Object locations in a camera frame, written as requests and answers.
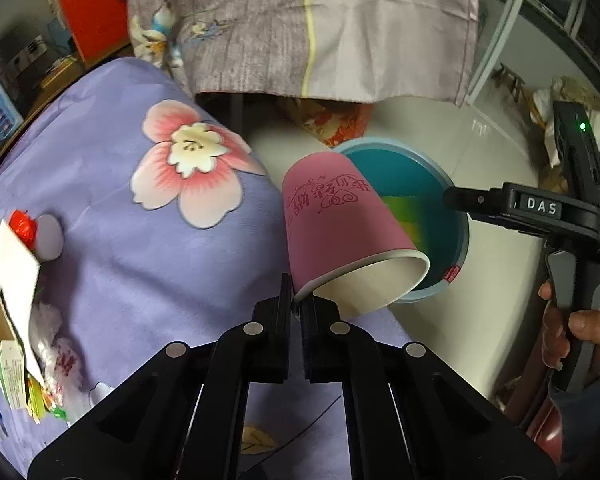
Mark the red cabinet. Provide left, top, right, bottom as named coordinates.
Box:
left=59, top=0, right=129, bottom=67

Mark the white plastic wrapper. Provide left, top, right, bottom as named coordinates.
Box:
left=29, top=304, right=90, bottom=422

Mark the red patterned floor mat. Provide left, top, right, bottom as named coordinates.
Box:
left=276, top=98, right=374, bottom=148

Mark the grey lilac floral cloth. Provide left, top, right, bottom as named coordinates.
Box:
left=126, top=0, right=479, bottom=104

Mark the green white carton box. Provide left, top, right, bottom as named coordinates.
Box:
left=0, top=221, right=43, bottom=410

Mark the pink paper cup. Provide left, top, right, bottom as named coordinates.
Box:
left=283, top=151, right=430, bottom=320

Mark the person's right hand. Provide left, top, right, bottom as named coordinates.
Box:
left=539, top=282, right=600, bottom=377

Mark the teal plastic trash bin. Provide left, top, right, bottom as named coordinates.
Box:
left=335, top=136, right=469, bottom=304

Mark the red foil snack wrapper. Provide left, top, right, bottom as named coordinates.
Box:
left=8, top=209, right=38, bottom=252

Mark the purple floral tablecloth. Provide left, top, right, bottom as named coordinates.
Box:
left=0, top=56, right=416, bottom=476

